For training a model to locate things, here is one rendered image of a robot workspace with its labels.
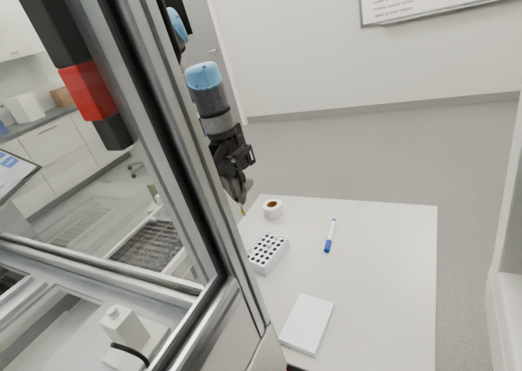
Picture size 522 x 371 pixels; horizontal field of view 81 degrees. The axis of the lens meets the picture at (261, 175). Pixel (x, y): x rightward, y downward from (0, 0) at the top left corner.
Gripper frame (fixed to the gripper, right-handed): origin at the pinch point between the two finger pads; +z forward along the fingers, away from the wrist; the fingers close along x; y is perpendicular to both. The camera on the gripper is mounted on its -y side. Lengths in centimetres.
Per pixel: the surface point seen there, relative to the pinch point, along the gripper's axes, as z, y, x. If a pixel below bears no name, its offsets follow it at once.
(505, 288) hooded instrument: 2, -2, -57
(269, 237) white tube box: 17.8, 6.1, -1.0
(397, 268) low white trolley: 21.5, 12.5, -36.4
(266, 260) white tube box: 17.9, -1.8, -5.9
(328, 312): 19.9, -7.5, -27.4
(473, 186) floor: 97, 169, -37
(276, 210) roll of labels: 18.0, 18.5, 5.1
